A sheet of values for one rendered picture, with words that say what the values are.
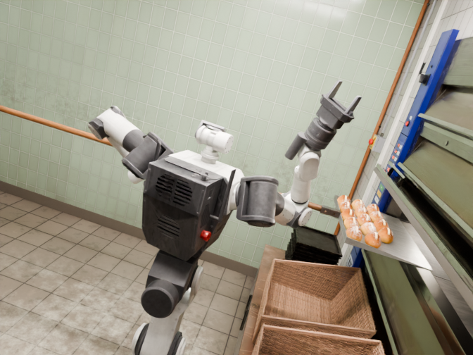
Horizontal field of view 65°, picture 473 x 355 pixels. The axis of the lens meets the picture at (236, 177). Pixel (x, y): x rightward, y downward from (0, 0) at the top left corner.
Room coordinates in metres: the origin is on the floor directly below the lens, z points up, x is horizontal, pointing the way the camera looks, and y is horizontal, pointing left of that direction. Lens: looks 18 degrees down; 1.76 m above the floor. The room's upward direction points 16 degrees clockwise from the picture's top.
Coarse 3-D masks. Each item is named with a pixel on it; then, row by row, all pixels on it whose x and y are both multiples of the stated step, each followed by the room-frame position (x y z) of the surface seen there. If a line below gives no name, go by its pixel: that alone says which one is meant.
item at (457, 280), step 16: (416, 192) 1.71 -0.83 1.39; (432, 208) 1.50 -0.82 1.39; (416, 224) 1.16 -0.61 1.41; (432, 224) 1.22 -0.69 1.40; (448, 224) 1.34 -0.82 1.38; (432, 240) 1.02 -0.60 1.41; (448, 240) 1.10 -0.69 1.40; (464, 240) 1.20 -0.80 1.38; (464, 256) 1.00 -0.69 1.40; (448, 272) 0.86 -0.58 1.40; (464, 288) 0.77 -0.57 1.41
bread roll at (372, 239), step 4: (372, 232) 1.44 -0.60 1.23; (376, 232) 1.44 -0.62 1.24; (368, 236) 1.43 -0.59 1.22; (372, 236) 1.41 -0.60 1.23; (376, 236) 1.41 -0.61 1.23; (368, 240) 1.41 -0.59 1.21; (372, 240) 1.40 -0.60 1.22; (376, 240) 1.39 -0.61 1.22; (380, 240) 1.41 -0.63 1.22; (368, 244) 1.40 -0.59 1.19; (372, 244) 1.39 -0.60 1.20; (376, 244) 1.39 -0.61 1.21; (380, 244) 1.40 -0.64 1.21
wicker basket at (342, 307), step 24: (288, 264) 1.91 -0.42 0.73; (312, 264) 1.90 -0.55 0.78; (288, 288) 1.90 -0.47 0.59; (312, 288) 1.89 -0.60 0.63; (336, 288) 1.88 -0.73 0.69; (360, 288) 1.69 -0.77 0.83; (264, 312) 1.42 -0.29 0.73; (288, 312) 1.67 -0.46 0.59; (312, 312) 1.73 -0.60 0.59; (336, 312) 1.74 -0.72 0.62; (360, 312) 1.53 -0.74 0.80; (264, 336) 1.38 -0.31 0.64; (360, 336) 1.34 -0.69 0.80
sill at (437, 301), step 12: (408, 264) 1.41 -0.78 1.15; (420, 276) 1.27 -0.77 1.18; (432, 276) 1.30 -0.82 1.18; (420, 288) 1.24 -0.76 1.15; (432, 288) 1.20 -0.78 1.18; (432, 300) 1.13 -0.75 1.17; (444, 300) 1.13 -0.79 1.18; (432, 312) 1.10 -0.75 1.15; (444, 312) 1.05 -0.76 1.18; (444, 324) 1.01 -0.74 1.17; (456, 324) 1.00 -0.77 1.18; (444, 336) 0.98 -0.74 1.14; (456, 336) 0.94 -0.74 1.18; (468, 336) 0.96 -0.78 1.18; (456, 348) 0.91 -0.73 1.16; (468, 348) 0.90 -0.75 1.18
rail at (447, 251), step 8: (384, 176) 1.71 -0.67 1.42; (392, 184) 1.56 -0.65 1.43; (400, 192) 1.43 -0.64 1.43; (408, 200) 1.33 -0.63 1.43; (416, 208) 1.24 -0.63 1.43; (416, 216) 1.19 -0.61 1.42; (424, 224) 1.11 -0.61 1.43; (432, 232) 1.04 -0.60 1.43; (440, 240) 0.98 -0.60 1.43; (440, 248) 0.96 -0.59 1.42; (448, 248) 0.94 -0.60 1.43; (448, 256) 0.90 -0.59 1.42; (456, 256) 0.89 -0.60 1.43; (456, 264) 0.85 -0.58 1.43; (464, 272) 0.81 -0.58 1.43; (464, 280) 0.79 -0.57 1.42; (472, 280) 0.77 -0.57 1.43; (472, 288) 0.75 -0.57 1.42
